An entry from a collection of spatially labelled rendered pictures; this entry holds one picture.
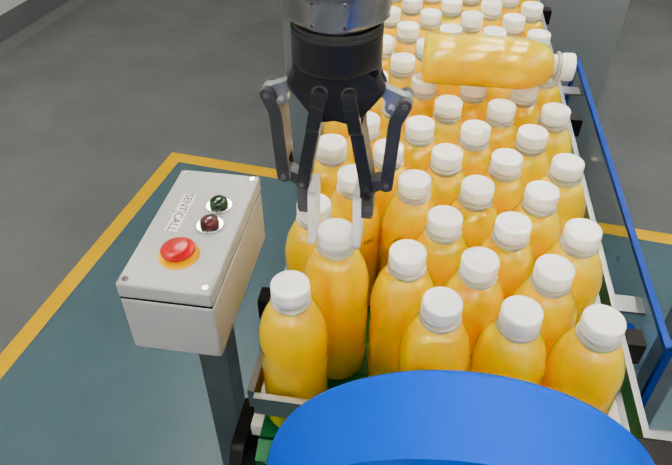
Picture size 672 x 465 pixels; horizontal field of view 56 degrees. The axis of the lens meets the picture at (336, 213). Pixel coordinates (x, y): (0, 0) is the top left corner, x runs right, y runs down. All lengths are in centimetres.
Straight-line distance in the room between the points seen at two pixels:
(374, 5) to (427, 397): 27
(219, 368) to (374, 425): 50
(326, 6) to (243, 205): 32
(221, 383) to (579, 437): 58
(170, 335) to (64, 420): 130
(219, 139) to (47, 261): 94
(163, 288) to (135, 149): 230
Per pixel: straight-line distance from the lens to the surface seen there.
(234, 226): 71
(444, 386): 40
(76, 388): 204
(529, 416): 40
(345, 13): 48
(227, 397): 92
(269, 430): 77
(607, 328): 63
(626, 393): 78
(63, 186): 281
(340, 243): 63
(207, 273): 66
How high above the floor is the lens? 156
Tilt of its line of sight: 40 degrees down
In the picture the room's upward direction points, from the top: straight up
